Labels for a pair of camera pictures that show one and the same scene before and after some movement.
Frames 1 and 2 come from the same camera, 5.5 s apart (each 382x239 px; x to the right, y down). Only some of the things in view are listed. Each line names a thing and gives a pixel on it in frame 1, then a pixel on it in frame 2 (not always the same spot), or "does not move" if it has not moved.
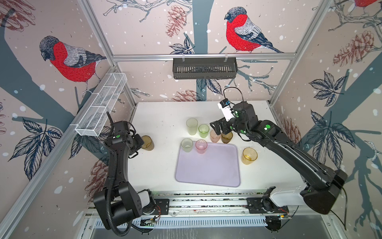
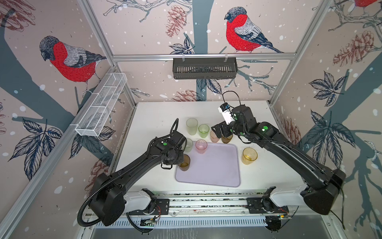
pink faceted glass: [201, 146] does not move
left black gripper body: [137, 141] -> [178, 158]
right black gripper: [224, 123] does not move
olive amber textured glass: [148, 144] -> [185, 166]
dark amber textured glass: [226, 138] does not move
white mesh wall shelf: [93, 120] does not move
